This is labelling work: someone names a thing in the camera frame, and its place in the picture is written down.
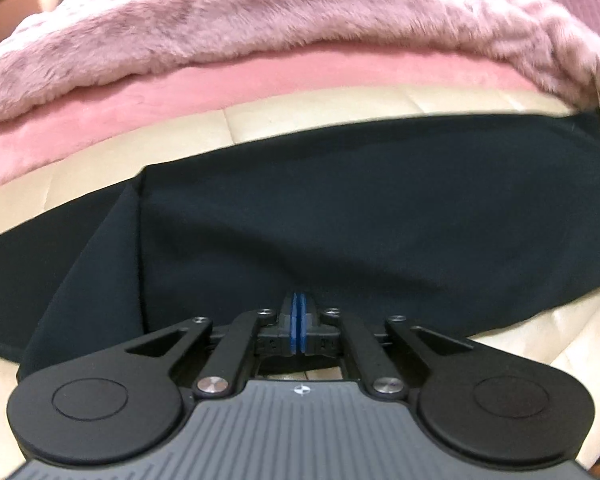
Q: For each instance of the pink fluffy blanket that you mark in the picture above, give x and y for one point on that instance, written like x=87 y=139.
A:
x=84 y=43

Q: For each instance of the pink bed sheet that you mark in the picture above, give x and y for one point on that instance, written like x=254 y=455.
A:
x=86 y=116

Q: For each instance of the black pants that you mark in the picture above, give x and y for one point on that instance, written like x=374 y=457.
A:
x=461 y=223

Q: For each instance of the cream leather mattress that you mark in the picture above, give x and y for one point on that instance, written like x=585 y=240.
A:
x=567 y=336

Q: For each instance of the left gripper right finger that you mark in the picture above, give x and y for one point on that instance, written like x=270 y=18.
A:
x=318 y=327

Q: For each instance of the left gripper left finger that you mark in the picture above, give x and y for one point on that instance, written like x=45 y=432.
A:
x=278 y=329

